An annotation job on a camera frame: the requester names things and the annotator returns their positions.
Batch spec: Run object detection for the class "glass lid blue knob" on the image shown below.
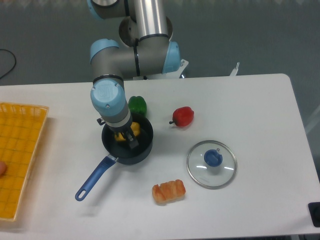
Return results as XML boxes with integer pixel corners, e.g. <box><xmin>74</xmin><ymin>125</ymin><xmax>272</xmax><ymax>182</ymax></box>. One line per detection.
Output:
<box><xmin>186</xmin><ymin>140</ymin><xmax>238</xmax><ymax>190</ymax></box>

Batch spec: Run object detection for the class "green bell pepper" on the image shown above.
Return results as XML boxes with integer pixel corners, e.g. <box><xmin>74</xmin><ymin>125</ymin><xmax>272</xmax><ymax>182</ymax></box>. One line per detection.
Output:
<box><xmin>128</xmin><ymin>95</ymin><xmax>148</xmax><ymax>117</ymax></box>

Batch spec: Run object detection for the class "yellow plastic basket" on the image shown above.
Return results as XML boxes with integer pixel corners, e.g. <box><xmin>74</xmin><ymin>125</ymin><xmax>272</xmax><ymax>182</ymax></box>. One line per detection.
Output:
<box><xmin>0</xmin><ymin>102</ymin><xmax>49</xmax><ymax>222</ymax></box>

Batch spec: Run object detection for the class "orange bread loaf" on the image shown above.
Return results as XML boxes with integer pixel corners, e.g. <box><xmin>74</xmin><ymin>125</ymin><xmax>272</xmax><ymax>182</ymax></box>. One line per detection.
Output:
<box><xmin>151</xmin><ymin>179</ymin><xmax>186</xmax><ymax>204</ymax></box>

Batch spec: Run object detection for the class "black cable on floor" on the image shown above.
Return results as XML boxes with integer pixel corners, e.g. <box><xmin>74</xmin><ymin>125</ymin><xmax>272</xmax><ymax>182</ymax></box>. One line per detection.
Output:
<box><xmin>0</xmin><ymin>48</ymin><xmax>17</xmax><ymax>80</ymax></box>

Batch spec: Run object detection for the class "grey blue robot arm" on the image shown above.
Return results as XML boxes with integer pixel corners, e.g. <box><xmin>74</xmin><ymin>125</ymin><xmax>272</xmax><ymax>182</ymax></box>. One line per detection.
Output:
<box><xmin>87</xmin><ymin>0</ymin><xmax>181</xmax><ymax>149</ymax></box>

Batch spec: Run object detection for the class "dark pot blue handle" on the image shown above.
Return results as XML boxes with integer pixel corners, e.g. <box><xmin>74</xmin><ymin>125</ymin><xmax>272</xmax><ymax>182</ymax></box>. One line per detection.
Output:
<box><xmin>75</xmin><ymin>113</ymin><xmax>154</xmax><ymax>201</ymax></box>

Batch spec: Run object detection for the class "black device at table edge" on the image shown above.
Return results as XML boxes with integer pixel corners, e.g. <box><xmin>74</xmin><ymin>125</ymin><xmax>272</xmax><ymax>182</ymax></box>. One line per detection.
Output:
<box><xmin>308</xmin><ymin>202</ymin><xmax>320</xmax><ymax>228</ymax></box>

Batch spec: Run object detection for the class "red bell pepper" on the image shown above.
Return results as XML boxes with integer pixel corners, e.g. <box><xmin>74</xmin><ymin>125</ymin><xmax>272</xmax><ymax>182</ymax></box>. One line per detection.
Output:
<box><xmin>169</xmin><ymin>106</ymin><xmax>194</xmax><ymax>128</ymax></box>

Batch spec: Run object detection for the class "yellow bell pepper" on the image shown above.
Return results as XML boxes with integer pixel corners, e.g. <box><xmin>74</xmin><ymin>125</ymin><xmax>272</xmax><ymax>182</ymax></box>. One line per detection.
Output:
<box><xmin>114</xmin><ymin>122</ymin><xmax>141</xmax><ymax>142</ymax></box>

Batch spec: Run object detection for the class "peach object in basket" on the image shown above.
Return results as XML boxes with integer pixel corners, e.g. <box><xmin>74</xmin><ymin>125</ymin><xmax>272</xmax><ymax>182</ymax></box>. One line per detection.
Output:
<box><xmin>0</xmin><ymin>161</ymin><xmax>7</xmax><ymax>176</ymax></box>

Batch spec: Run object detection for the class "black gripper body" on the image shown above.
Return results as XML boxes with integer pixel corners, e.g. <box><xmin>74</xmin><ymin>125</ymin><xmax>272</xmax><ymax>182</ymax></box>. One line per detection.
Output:
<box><xmin>97</xmin><ymin>116</ymin><xmax>133</xmax><ymax>135</ymax></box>

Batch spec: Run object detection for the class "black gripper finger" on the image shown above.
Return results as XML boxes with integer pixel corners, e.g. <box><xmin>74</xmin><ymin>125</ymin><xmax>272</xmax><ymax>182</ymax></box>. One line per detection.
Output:
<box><xmin>124</xmin><ymin>131</ymin><xmax>139</xmax><ymax>149</ymax></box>

